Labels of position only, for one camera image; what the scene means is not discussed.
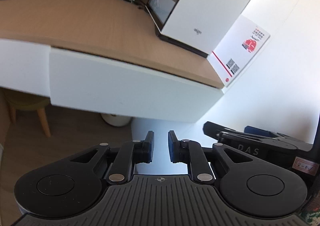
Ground green wooden-legged chair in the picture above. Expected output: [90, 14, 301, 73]
[2, 88, 51, 138]

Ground white aigo computer case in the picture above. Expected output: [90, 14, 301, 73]
[146, 0, 250, 58]

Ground white desk drawer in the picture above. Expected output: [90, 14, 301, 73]
[49, 48, 223, 123]

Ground white left drawer front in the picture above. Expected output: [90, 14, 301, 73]
[0, 39, 51, 97]

